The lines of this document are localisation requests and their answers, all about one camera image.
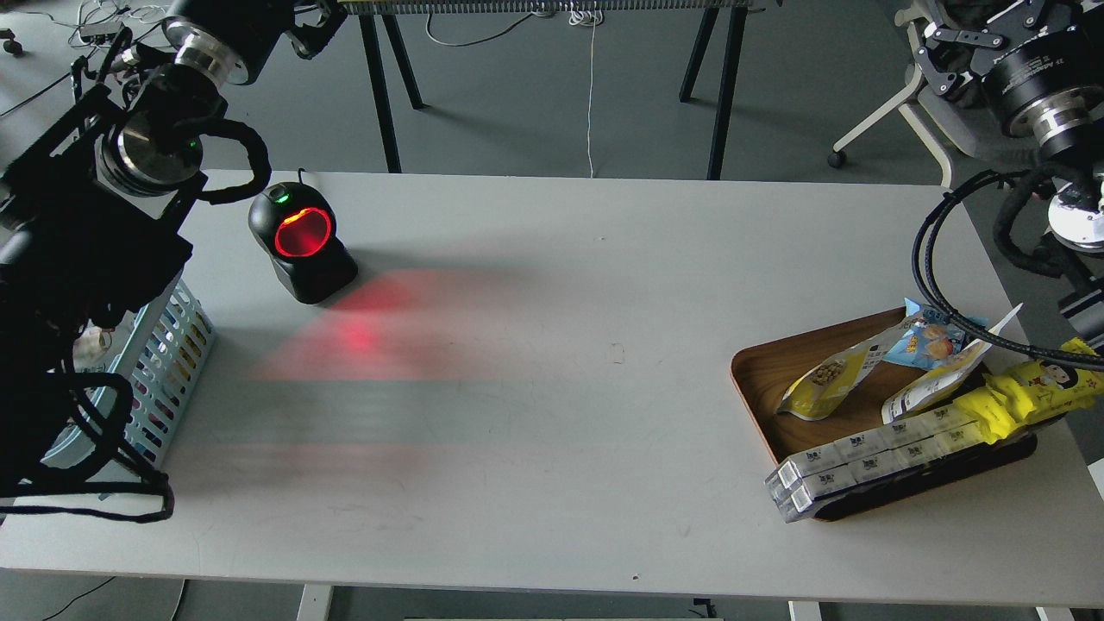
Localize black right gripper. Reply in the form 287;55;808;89
914;23;1103;160

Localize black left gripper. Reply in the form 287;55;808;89
162;1;348;86

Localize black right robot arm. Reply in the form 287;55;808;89
913;1;1101;348

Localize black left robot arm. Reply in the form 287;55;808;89
3;1;355;524

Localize blue snack bag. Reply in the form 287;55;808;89
883;298;972;371

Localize yellow cartoon snack bag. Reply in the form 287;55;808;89
951;359;1103;444

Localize light blue plastic basket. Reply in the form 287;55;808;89
39;274;216;484

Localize red white snack bag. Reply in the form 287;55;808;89
72;326;113;373

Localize long clear snack box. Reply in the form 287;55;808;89
764;406;986;523

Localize black table legs background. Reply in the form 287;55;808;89
378;1;750;180

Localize black barcode scanner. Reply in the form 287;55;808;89
248;166;359;305

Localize brown wooden tray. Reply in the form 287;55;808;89
731;302;1038;523

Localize black cable loop right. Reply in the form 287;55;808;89
911;169;1104;373

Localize white hanging cable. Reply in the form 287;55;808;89
569;9;605;178

